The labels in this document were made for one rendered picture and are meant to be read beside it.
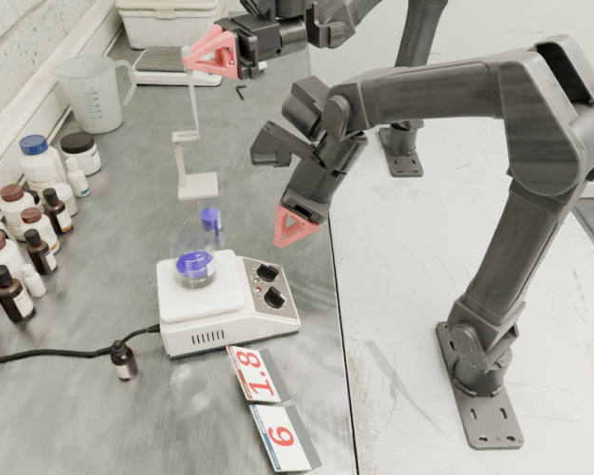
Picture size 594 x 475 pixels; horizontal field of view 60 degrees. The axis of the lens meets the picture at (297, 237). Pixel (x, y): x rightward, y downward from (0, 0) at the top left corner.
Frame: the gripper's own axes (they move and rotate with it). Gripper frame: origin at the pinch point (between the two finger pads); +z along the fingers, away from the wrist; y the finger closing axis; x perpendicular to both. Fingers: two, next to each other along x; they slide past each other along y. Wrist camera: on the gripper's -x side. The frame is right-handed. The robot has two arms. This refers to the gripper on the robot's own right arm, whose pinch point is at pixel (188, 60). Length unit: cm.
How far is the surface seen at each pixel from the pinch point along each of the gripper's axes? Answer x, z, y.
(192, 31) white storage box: 27, -33, -81
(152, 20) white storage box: 23, -23, -87
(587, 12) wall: 37, -176, -38
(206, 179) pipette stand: 31.5, -4.9, -13.3
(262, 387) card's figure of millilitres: 30.0, 10.7, 36.8
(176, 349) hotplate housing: 29.2, 18.0, 25.0
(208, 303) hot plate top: 23.2, 12.0, 24.8
